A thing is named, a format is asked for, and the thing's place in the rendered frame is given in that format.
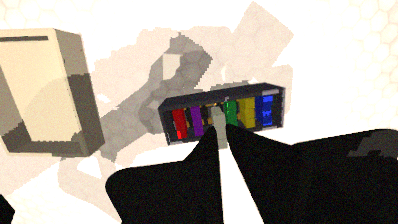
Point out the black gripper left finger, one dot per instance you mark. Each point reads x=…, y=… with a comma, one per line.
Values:
x=196, y=180

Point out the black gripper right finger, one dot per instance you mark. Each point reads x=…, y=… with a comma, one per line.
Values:
x=278, y=175

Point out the green fuse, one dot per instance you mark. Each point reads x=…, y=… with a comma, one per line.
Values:
x=230, y=109

